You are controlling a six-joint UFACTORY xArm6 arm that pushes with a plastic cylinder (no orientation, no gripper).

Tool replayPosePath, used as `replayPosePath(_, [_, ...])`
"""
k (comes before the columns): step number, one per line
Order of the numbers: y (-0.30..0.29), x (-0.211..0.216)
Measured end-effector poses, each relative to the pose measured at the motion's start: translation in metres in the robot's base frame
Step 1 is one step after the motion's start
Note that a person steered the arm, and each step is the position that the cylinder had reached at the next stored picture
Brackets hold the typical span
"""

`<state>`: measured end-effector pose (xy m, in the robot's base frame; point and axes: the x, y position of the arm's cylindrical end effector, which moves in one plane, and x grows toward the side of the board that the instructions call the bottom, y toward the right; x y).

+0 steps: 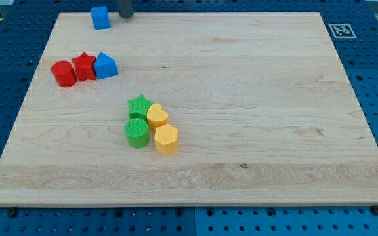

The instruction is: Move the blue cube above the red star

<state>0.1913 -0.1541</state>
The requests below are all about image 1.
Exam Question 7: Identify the green star block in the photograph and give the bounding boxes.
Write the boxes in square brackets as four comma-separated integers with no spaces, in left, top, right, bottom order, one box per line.
[127,94,154,121]

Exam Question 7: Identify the red star block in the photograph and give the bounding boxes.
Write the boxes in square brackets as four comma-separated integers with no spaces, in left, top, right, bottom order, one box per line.
[72,52,96,81]

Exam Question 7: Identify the blue cube block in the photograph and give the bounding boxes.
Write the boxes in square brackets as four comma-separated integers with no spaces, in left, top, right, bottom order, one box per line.
[91,5,111,30]

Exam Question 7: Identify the yellow hexagon block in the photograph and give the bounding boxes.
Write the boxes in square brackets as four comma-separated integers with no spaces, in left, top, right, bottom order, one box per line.
[154,124,179,155]

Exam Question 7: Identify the yellow heart block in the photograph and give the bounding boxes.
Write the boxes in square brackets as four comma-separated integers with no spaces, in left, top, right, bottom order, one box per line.
[146,103,169,131]

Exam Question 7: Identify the green cylinder block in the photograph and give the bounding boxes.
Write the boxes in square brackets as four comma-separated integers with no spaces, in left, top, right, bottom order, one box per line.
[125,118,150,148]

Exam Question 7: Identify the wooden board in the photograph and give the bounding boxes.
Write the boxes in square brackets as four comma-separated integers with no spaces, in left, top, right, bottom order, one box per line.
[0,12,378,208]

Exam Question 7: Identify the blue triangular prism block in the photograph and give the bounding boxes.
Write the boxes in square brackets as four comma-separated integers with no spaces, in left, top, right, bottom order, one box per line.
[94,52,119,79]

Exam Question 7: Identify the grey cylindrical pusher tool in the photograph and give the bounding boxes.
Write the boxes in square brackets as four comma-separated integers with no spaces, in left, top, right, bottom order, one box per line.
[116,0,134,19]

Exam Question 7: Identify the red cylinder block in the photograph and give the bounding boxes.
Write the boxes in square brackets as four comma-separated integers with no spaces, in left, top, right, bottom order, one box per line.
[51,60,77,87]

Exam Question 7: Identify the white fiducial marker tag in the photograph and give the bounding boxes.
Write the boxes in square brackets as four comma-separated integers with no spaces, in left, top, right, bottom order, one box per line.
[328,23,356,39]

